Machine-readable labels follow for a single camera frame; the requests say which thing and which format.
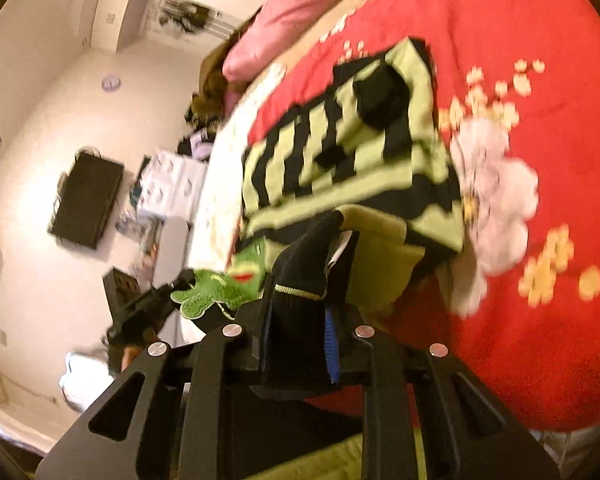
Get green black striped sweater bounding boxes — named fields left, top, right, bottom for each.
left=237, top=37, right=465, bottom=394

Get pile of dark clothes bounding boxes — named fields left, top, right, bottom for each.
left=176, top=114, right=221, bottom=162

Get hanging clothes on door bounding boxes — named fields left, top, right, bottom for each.
left=158, top=0, right=211, bottom=35

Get person's left hand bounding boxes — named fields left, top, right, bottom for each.
left=121, top=344, right=144, bottom=370

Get green frog sleeve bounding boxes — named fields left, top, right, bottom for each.
left=170, top=240, right=266, bottom=321

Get white embroidered bedspread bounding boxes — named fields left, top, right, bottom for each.
left=185, top=63, right=287, bottom=272

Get white plastic drawer unit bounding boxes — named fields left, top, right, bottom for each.
left=136, top=151, right=208, bottom=224

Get red floral blanket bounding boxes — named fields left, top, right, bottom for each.
left=248, top=0, right=600, bottom=432

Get pink duvet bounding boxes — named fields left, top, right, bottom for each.
left=221, top=0, right=376, bottom=85

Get black wall television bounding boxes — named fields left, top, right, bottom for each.
left=47, top=151, right=124, bottom=249

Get round wall clock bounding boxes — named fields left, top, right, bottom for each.
left=102, top=75, right=121, bottom=92

